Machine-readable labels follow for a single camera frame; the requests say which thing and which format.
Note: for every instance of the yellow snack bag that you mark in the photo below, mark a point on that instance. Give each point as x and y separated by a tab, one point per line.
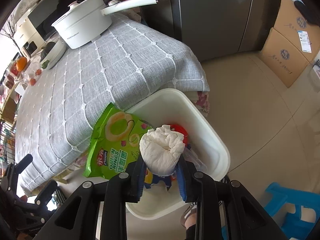
148	177

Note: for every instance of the grey checked tablecloth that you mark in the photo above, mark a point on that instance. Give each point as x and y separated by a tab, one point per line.
129	62

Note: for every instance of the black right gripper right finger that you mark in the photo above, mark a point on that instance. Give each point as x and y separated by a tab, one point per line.
223	210

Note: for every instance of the person's left hand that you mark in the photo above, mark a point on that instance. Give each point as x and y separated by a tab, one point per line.
24	198

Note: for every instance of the lower cardboard box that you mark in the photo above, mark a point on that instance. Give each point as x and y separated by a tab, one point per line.
283	58

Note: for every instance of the white tissue wad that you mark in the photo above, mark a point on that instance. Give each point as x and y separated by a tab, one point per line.
161	149

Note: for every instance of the green onion rings snack bag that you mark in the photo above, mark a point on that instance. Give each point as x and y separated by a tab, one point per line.
114	143

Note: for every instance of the white ceramic bowl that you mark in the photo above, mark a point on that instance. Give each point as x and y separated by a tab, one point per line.
54	55

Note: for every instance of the cream air fryer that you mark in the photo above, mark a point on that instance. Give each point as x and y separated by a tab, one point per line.
28	39

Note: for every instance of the grey refrigerator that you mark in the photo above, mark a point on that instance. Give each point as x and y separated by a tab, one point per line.
214	28

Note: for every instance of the white electric cooking pot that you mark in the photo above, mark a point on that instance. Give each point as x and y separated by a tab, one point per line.
86	21

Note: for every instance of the large orange fruit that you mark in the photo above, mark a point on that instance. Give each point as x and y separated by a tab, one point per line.
21	63

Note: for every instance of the dark green pumpkin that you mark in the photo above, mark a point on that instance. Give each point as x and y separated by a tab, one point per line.
46	49

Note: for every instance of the red and white bowl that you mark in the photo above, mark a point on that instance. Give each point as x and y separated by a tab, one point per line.
180	129

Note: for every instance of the clear crushed plastic bottle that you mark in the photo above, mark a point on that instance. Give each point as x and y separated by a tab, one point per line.
191	156

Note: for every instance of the upper cardboard box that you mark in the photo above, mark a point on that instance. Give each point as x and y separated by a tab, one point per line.
293	26

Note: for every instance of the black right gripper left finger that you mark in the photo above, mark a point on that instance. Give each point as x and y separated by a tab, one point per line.
97	207

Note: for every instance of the black wire rack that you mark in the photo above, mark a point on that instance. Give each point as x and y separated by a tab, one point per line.
8	133

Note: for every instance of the cardboard box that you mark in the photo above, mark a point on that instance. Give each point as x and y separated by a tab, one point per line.
283	58
293	26

